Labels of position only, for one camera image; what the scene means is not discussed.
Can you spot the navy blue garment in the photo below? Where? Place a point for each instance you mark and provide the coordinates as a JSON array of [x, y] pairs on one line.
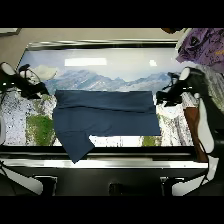
[[106, 115]]

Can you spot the brown garment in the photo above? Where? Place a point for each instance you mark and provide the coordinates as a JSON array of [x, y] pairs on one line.
[[192, 130]]

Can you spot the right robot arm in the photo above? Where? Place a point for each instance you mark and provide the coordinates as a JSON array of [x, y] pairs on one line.
[[204, 130]]

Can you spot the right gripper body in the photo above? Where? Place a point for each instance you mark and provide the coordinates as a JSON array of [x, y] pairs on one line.
[[168, 97]]

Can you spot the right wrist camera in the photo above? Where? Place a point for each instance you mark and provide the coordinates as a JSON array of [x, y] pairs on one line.
[[173, 77]]

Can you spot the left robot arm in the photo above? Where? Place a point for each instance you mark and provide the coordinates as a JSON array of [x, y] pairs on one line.
[[30, 76]]

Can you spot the silver frame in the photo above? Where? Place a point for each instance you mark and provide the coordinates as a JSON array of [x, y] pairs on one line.
[[106, 163]]

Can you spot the purple printed garment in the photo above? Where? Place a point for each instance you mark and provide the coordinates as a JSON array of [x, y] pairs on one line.
[[203, 46]]

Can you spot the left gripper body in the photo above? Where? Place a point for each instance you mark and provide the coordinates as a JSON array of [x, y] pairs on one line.
[[37, 90]]

